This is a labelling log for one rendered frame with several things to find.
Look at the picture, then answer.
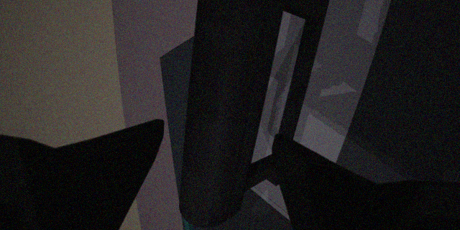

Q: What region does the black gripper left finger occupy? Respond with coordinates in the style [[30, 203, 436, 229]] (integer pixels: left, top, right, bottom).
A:
[[0, 119, 165, 230]]

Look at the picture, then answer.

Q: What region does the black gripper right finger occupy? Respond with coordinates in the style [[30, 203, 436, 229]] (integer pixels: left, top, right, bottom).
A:
[[272, 134, 460, 230]]

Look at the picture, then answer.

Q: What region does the teal small trowel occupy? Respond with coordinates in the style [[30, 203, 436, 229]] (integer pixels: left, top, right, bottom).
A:
[[183, 218, 193, 230]]

